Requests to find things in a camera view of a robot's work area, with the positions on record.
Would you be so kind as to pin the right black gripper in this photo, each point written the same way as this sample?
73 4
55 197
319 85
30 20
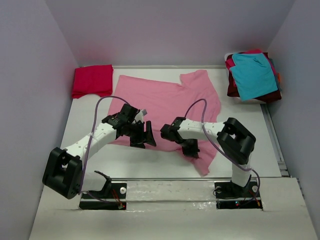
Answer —
193 151

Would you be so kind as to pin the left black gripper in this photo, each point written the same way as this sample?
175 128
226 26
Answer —
138 142

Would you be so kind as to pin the pink t shirt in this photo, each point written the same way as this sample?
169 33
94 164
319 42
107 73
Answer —
194 97

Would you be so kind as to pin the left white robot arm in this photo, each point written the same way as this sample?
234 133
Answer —
65 171

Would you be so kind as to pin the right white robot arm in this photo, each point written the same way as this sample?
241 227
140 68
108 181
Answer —
231 138

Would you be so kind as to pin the dark maroon t shirt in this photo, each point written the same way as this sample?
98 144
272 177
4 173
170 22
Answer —
271 97

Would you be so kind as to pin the folded red t shirt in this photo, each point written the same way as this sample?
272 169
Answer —
93 80

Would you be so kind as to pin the magenta t shirt in pile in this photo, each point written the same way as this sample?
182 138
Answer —
229 61

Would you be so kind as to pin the teal t shirt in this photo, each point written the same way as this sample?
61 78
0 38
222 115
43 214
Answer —
253 75

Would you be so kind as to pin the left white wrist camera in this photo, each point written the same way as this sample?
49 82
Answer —
140 115

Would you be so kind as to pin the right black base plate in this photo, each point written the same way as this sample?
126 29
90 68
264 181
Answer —
230 196

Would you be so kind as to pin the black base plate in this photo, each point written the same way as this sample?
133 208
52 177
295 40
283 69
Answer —
230 196
113 200

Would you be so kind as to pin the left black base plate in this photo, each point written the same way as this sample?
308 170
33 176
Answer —
113 200

